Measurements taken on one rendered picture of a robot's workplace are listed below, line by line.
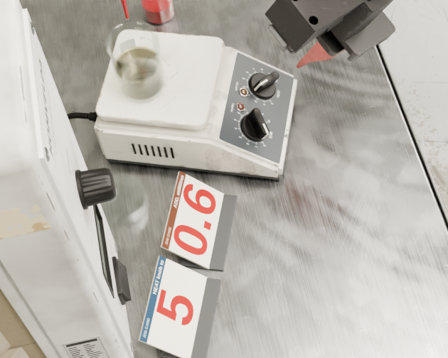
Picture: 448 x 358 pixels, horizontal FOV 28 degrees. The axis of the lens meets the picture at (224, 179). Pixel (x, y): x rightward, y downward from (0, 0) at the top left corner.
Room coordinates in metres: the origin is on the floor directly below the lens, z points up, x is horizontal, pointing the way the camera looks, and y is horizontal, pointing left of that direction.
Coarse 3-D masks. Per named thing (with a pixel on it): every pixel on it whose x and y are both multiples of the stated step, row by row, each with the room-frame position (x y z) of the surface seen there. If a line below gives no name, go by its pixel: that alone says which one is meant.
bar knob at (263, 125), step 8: (256, 112) 0.55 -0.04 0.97; (248, 120) 0.55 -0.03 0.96; (256, 120) 0.54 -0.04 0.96; (264, 120) 0.54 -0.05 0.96; (248, 128) 0.54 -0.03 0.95; (256, 128) 0.54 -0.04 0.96; (264, 128) 0.53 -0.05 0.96; (248, 136) 0.53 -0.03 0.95; (256, 136) 0.53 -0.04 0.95; (264, 136) 0.53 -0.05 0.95
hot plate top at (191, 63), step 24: (168, 48) 0.64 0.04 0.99; (192, 48) 0.63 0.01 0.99; (216, 48) 0.63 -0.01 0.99; (168, 72) 0.60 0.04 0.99; (192, 72) 0.60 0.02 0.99; (216, 72) 0.59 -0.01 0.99; (120, 96) 0.58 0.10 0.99; (168, 96) 0.57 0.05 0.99; (192, 96) 0.57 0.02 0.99; (120, 120) 0.55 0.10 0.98; (144, 120) 0.55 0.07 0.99; (168, 120) 0.54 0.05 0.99; (192, 120) 0.54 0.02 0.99
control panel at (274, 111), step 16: (240, 64) 0.62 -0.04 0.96; (256, 64) 0.63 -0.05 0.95; (240, 80) 0.60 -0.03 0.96; (288, 80) 0.61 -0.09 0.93; (240, 96) 0.58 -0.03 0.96; (256, 96) 0.59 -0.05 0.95; (288, 96) 0.59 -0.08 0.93; (224, 112) 0.56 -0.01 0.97; (240, 112) 0.56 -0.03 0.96; (272, 112) 0.57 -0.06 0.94; (224, 128) 0.54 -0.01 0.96; (240, 128) 0.54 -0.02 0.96; (272, 128) 0.55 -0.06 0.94; (240, 144) 0.52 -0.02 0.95; (256, 144) 0.53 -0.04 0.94; (272, 144) 0.53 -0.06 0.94; (272, 160) 0.51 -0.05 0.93
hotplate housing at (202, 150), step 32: (224, 64) 0.62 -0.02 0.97; (224, 96) 0.58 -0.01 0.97; (96, 128) 0.56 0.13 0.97; (128, 128) 0.55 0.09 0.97; (160, 128) 0.55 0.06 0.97; (288, 128) 0.56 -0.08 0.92; (128, 160) 0.55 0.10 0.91; (160, 160) 0.54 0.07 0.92; (192, 160) 0.53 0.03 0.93; (224, 160) 0.52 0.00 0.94; (256, 160) 0.51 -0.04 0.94
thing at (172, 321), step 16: (176, 272) 0.40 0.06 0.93; (160, 288) 0.38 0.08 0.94; (176, 288) 0.38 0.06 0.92; (192, 288) 0.39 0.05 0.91; (160, 304) 0.36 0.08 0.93; (176, 304) 0.37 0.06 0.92; (192, 304) 0.37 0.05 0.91; (160, 320) 0.35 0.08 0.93; (176, 320) 0.35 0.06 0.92; (192, 320) 0.35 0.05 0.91; (160, 336) 0.33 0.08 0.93; (176, 336) 0.34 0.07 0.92
